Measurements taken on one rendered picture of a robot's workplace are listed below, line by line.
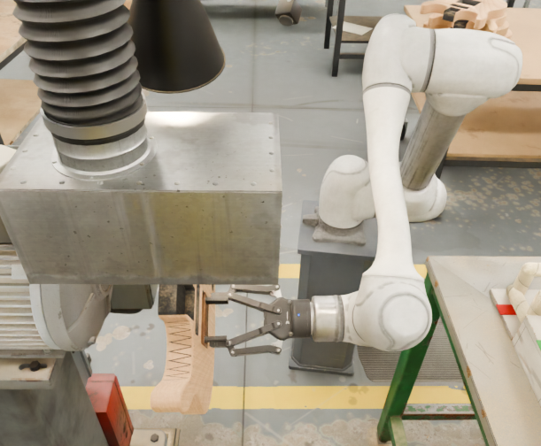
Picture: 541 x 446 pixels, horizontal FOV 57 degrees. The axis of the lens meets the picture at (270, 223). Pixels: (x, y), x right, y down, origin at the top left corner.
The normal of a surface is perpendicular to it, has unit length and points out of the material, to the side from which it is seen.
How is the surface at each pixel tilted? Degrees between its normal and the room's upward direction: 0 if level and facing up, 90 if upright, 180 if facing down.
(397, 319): 47
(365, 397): 0
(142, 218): 90
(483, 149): 0
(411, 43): 38
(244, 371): 0
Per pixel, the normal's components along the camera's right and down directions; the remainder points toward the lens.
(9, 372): 0.02, -0.76
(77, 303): 0.99, 0.07
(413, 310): 0.00, -0.04
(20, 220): 0.01, 0.65
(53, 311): 0.02, 0.36
